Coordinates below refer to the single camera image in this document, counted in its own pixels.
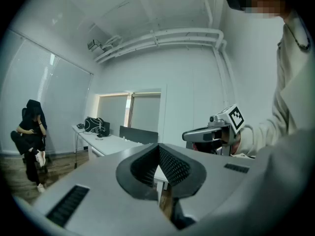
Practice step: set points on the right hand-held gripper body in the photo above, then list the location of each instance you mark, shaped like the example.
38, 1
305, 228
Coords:
229, 122

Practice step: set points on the small grey window blind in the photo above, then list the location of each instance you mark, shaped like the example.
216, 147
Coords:
145, 112

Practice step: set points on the white desk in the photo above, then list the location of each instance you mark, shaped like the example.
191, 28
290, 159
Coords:
110, 144

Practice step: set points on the white ceiling pipes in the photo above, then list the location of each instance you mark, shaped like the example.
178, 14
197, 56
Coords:
172, 34

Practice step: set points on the operator in beige sweater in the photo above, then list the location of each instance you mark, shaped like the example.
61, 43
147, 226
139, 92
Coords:
295, 95

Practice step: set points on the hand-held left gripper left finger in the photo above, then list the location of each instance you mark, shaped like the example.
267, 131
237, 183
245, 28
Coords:
137, 174

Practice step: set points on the black monitor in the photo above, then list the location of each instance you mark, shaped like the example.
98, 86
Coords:
137, 135

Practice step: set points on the black bag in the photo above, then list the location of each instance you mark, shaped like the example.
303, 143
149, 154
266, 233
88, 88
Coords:
93, 124

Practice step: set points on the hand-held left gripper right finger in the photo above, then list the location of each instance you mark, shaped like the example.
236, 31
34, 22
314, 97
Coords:
183, 173

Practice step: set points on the large grey window blind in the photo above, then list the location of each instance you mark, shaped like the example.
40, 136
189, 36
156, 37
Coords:
69, 95

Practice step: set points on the person's right forearm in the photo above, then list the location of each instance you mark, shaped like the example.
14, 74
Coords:
258, 136

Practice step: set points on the ceiling mounted box unit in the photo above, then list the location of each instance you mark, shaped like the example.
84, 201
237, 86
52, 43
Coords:
93, 44

